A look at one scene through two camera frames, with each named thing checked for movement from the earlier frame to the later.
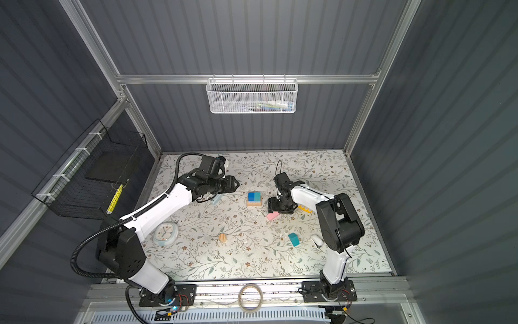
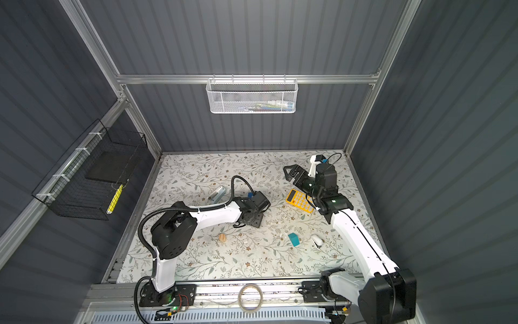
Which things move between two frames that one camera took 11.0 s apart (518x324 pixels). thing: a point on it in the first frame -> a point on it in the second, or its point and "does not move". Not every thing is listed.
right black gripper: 272,206 -> 303,175
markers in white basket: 270,105 does not move
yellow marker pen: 114,200 does not move
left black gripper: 231,185 -> 259,221
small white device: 317,240 does not move
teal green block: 294,239 does not move
